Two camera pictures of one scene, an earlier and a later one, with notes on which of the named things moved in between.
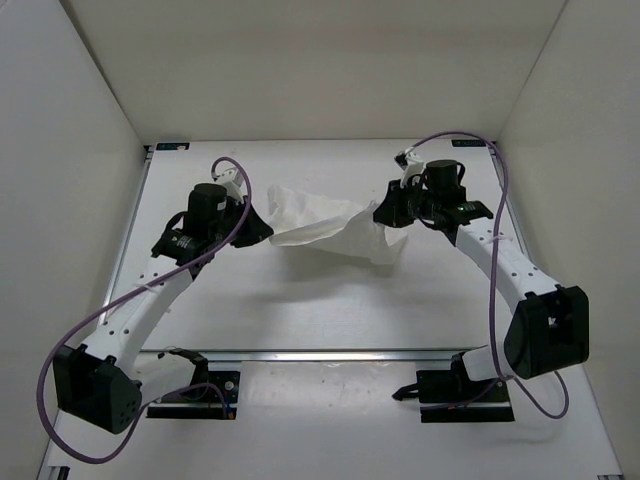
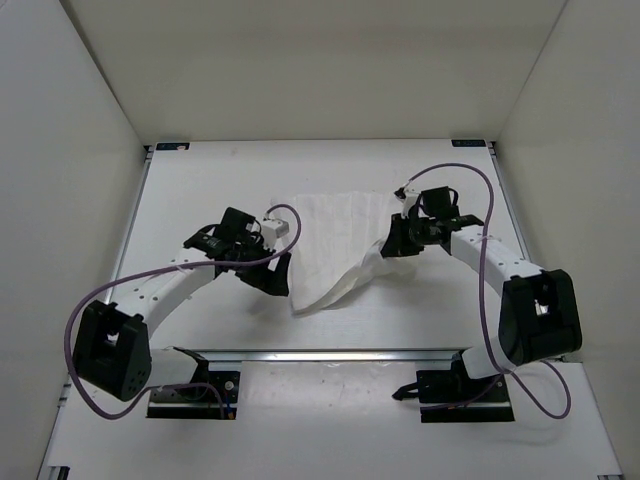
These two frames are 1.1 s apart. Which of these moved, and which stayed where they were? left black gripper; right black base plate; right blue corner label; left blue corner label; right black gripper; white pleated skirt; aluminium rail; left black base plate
Moved: white pleated skirt; right black gripper; left black gripper
Stayed: left black base plate; left blue corner label; aluminium rail; right black base plate; right blue corner label
